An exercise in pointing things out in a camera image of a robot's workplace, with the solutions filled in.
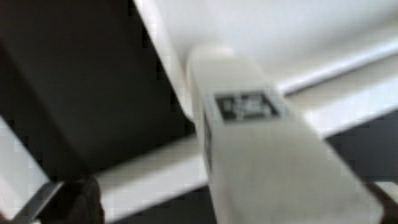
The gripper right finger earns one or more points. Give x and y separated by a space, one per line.
384 198

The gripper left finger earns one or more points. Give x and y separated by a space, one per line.
64 204

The white desk leg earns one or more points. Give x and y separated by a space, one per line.
281 182

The white desk top tray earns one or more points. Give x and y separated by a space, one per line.
321 43

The white front fence bar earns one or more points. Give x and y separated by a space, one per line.
26 189

